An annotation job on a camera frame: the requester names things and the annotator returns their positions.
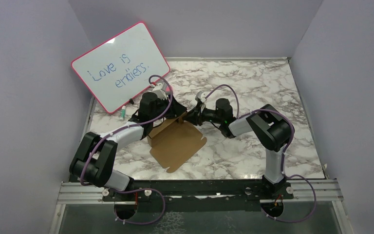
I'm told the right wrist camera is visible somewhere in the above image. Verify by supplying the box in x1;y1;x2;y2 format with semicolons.
195;91;207;104

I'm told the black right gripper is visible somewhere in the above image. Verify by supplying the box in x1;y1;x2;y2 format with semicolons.
182;103;223;127

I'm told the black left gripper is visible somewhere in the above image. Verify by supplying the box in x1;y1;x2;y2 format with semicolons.
151;94;187;122

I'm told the pink framed whiteboard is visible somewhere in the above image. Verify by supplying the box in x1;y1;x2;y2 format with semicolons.
71;21;170;114

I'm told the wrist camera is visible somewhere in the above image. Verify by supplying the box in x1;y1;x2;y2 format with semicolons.
195;91;207;104
152;82;170;100

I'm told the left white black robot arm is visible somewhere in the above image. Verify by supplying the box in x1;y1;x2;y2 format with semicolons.
69;92;187;200

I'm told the black metal base rail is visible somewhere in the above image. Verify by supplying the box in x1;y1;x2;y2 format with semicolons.
102;179;294;213

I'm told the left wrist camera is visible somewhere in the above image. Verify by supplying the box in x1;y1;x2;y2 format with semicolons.
152;82;170;100

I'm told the green white glue stick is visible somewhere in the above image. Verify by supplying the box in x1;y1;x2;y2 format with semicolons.
119;105;126;121

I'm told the brown cardboard box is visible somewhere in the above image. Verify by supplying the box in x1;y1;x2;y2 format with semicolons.
147;113;207;173

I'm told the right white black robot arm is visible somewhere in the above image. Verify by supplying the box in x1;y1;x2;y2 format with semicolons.
183;98;295;198

